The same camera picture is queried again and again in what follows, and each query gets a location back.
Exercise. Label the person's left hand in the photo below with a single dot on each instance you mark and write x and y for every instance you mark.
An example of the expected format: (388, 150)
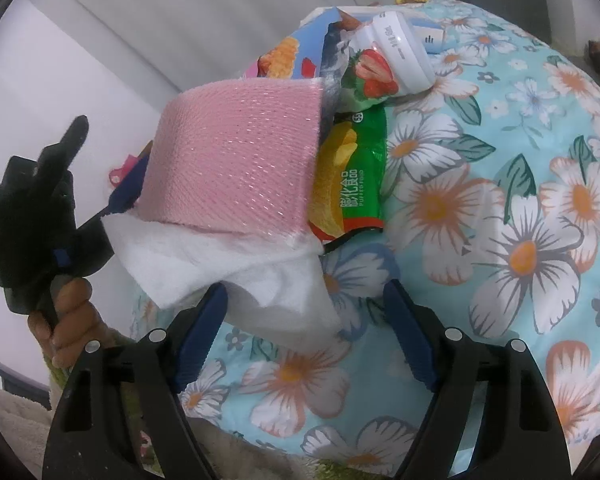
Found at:
(72, 320)

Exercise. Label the white fluffy cloth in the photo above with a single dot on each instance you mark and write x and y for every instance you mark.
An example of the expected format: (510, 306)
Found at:
(10, 425)

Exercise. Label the blue snack packet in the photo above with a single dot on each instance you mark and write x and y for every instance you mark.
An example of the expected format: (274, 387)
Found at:
(300, 45)

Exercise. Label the green chips packet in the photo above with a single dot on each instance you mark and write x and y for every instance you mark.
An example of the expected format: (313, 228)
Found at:
(352, 175)

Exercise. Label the grey cabinet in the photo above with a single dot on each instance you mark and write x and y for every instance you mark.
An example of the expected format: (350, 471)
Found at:
(495, 5)

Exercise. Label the pink mesh bag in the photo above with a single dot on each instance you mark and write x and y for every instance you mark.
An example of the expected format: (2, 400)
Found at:
(230, 155)

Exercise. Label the white strawberry drink bottle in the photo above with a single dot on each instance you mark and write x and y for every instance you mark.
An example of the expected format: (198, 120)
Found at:
(395, 60)

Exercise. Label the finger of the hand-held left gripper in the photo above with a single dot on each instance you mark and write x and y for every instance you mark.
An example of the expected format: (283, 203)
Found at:
(127, 187)

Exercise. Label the white tissue paper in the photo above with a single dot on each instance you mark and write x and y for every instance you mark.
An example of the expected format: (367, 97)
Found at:
(220, 270)

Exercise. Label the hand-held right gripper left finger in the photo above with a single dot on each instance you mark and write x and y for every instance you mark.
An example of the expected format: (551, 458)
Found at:
(204, 332)

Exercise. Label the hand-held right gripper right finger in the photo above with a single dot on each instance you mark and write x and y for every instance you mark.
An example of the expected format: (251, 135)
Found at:
(409, 332)

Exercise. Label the white and blue box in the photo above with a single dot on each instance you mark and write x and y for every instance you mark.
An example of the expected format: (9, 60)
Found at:
(437, 35)

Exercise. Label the pink plastic item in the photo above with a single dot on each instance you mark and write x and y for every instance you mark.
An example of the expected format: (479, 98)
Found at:
(120, 172)

